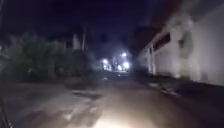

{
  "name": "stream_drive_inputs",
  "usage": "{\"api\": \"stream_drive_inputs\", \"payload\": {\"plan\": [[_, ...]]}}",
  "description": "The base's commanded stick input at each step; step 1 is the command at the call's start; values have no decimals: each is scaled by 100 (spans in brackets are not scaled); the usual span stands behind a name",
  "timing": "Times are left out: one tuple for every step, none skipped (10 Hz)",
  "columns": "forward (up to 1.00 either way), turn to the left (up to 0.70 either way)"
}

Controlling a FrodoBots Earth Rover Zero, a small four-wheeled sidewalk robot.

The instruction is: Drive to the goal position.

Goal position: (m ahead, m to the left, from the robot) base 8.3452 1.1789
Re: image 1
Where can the group of street lamps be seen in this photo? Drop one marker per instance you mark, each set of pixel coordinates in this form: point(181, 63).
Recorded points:
point(124, 63)

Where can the dark asphalt road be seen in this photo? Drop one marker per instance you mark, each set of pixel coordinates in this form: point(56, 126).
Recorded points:
point(126, 100)

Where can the row of bushes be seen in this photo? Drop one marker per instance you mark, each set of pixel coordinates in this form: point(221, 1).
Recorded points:
point(43, 60)

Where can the white wall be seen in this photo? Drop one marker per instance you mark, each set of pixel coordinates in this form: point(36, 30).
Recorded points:
point(203, 50)

